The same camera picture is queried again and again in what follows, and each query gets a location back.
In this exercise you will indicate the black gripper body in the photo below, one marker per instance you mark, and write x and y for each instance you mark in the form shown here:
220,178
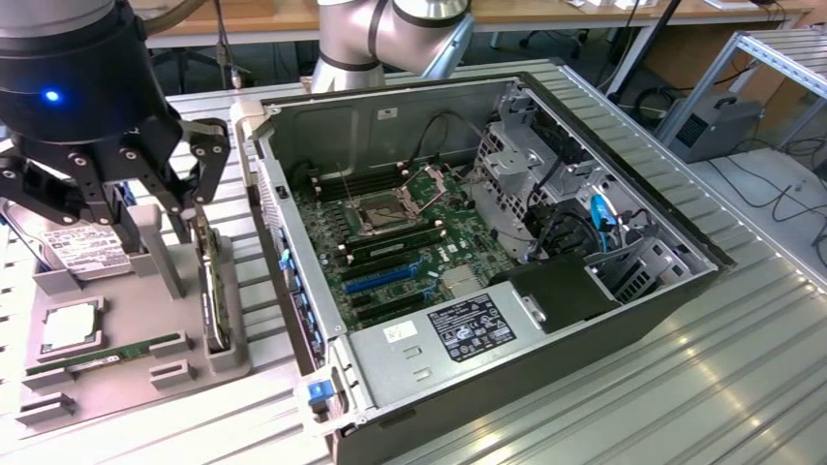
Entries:
84,97

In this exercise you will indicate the grey parts rack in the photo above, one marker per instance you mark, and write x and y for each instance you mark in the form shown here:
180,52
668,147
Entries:
130,310

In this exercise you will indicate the black office chair base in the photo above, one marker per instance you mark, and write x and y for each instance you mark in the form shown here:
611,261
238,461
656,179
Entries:
187,63

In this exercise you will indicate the loose green RAM stick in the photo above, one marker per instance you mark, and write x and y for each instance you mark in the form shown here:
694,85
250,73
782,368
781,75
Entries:
96,359

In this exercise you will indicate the black graphics card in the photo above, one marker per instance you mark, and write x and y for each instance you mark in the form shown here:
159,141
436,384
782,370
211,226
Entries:
216,300

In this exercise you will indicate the silver CPU chip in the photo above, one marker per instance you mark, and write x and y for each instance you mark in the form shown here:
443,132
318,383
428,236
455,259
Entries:
68,327

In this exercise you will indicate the silver hard disk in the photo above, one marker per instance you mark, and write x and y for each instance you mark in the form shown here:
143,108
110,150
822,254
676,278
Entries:
78,252

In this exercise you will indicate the installed green RAM stick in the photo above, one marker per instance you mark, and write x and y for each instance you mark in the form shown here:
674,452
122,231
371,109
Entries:
394,247

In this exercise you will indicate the long wooden desk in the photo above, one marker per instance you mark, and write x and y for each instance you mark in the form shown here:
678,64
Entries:
711,17

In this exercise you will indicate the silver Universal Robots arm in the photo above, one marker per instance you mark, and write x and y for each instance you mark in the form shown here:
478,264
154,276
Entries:
362,39

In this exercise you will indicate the thin metal locking lever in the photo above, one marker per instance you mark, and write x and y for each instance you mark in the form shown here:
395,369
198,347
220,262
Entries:
348,194

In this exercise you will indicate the green motherboard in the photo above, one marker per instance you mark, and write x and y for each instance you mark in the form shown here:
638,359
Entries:
466,227

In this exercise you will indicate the black slanted pole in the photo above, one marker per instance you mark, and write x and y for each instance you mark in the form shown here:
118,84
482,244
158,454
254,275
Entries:
644,46

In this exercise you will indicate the perforated metal disk bay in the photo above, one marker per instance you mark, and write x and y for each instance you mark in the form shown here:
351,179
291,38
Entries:
510,160

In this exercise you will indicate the CPU socket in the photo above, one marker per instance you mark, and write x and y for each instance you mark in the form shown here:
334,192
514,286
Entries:
382,213

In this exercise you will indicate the black plastic shroud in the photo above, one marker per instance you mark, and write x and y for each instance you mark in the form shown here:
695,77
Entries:
562,290

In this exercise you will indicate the open metal socket cover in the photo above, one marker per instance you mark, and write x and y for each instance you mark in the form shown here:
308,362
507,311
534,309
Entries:
423,186

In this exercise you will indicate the silver power supply unit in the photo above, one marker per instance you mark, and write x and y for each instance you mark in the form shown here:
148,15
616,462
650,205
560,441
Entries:
414,358

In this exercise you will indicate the aluminium slat frame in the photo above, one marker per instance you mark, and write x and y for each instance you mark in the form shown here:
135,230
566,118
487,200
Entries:
775,53

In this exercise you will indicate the blue case latch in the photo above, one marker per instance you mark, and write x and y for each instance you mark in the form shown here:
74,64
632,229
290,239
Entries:
318,391

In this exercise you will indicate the open black PC case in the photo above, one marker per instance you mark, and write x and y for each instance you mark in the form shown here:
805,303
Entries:
582,349

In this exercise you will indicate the black RAM slot bank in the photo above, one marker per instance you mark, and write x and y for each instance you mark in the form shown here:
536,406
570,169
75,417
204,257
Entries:
362,184

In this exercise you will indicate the blue disk carrier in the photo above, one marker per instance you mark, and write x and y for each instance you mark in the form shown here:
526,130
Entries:
130,195

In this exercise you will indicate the silver chipset heatsink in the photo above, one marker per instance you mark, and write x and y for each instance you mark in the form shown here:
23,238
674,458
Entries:
460,281

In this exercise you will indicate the wooden desk with box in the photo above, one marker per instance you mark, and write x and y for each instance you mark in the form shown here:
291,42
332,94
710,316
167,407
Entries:
271,24

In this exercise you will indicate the black expansion slot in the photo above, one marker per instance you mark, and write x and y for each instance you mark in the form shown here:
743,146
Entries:
391,309
375,271

